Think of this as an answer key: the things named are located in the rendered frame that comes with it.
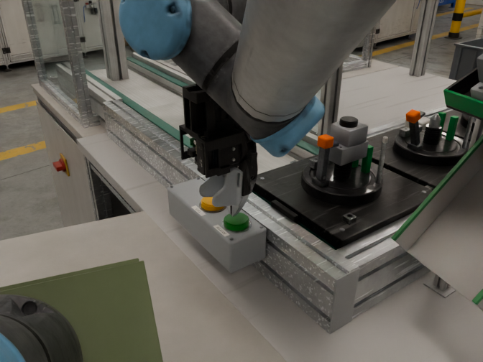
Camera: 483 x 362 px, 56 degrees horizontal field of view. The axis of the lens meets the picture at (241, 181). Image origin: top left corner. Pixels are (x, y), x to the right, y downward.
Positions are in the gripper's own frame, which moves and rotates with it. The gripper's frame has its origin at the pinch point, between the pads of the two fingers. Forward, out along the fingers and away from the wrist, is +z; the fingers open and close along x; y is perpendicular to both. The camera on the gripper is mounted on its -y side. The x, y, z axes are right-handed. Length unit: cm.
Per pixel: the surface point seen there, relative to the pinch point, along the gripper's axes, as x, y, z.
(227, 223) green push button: 0.2, 1.9, 2.3
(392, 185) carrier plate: 6.8, -28.8, 2.4
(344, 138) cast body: 2.8, -19.5, -7.6
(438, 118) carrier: 2.3, -46.7, -5.0
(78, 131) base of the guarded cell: -79, 2, 14
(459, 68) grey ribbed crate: -86, -206, 27
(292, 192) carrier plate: -1.4, -12.5, 2.4
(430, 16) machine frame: -58, -129, -10
